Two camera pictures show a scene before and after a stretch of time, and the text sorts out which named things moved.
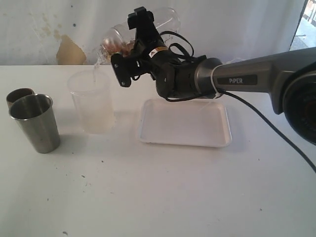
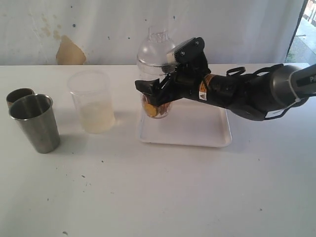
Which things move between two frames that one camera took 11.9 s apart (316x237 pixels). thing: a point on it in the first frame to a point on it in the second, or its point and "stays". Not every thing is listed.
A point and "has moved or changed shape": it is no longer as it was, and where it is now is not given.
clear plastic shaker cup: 167,20 to 146,72
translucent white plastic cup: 91,91 stays
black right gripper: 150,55 to 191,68
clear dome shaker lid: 113,43 has moved or changed shape
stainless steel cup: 35,115 stays
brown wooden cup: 15,94 stays
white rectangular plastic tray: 201,122 stays
